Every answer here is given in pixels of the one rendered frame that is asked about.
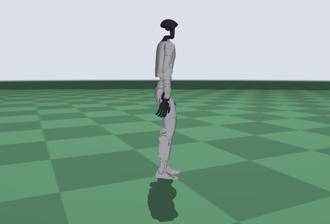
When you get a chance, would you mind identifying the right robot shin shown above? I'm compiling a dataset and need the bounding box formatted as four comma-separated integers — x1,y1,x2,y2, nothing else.
158,135,172,175

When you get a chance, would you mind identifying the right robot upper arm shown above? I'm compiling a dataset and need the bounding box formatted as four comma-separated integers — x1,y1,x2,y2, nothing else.
162,43,175,73

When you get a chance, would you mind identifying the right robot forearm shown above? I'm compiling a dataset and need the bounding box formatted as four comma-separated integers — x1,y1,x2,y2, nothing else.
162,67,173,99

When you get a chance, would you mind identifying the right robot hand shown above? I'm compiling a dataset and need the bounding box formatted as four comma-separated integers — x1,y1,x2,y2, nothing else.
155,92,170,117

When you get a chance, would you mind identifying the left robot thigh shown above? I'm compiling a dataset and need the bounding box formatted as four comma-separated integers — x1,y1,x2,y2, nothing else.
156,101,166,135

